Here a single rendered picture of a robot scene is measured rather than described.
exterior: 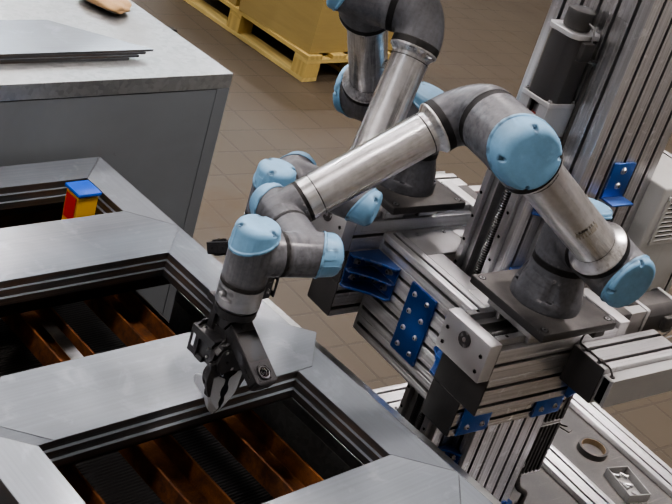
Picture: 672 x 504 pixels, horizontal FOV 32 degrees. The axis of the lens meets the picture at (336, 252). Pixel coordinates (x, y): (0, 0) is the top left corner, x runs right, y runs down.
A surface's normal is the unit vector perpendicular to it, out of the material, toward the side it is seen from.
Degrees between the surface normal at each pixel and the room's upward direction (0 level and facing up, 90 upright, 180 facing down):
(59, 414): 0
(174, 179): 90
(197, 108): 90
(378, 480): 0
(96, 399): 0
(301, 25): 90
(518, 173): 86
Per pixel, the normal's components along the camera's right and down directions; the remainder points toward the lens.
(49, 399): 0.27, -0.85
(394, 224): 0.55, 0.52
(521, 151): 0.33, 0.47
